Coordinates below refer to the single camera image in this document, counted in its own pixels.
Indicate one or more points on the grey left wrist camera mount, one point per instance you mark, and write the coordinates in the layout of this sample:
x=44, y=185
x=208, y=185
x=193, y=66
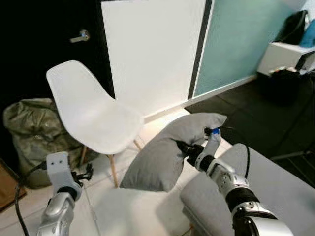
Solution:
x=59, y=169

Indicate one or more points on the white cabinet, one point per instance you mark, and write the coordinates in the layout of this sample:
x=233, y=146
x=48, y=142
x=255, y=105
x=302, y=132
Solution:
x=280, y=54

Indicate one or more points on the grey fabric pillow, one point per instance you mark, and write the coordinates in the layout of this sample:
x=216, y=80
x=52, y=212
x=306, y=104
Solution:
x=157, y=157

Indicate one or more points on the black door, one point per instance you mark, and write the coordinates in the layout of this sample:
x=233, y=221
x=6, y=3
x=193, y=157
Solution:
x=39, y=19

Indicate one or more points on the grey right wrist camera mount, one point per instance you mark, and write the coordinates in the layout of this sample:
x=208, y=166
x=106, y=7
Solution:
x=212, y=145

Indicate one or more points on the camouflage green bag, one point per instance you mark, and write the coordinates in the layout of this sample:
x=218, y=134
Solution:
x=29, y=132

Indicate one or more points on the black backpack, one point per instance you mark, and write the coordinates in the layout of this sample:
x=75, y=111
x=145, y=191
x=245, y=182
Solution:
x=293, y=27

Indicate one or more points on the teal glass panel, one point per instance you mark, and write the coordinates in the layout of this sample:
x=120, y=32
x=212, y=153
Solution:
x=236, y=39

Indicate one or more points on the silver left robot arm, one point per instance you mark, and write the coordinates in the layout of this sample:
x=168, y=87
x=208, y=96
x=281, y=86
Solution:
x=56, y=216

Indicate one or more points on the black metal rack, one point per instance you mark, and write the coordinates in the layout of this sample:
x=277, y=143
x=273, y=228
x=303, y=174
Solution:
x=295, y=156

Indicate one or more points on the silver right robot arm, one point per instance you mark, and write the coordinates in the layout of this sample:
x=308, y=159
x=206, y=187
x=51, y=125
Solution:
x=226, y=179

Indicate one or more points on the brown wooden board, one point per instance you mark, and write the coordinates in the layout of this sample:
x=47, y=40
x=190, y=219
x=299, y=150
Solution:
x=7, y=187

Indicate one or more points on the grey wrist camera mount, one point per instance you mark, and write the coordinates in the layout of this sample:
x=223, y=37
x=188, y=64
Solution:
x=59, y=169
x=212, y=145

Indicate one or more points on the black waste bin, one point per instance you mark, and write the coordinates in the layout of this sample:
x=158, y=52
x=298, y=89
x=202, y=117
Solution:
x=280, y=88

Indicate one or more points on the blue bag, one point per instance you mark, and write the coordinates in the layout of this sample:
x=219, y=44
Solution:
x=309, y=34

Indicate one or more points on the white plastic shell chair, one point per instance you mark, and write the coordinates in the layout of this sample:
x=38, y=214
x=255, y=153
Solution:
x=88, y=113

